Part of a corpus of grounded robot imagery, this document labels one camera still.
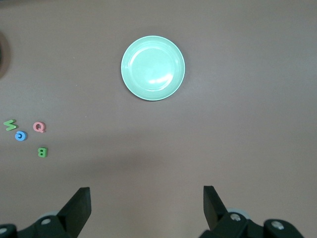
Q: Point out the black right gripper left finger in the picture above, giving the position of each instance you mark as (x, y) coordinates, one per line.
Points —
(71, 218)

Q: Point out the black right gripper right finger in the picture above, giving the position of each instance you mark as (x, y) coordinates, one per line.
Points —
(218, 223)

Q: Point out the green uppercase letter B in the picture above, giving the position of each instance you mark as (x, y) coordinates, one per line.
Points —
(42, 152)

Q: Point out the pink uppercase letter Q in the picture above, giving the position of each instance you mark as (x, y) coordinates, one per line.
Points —
(36, 127)

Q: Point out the blue uppercase letter C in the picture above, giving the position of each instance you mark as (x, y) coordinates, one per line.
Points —
(17, 136)

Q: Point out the green uppercase letter M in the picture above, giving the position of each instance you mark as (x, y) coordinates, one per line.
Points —
(10, 125)

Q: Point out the green round plate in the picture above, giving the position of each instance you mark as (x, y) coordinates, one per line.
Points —
(153, 68)

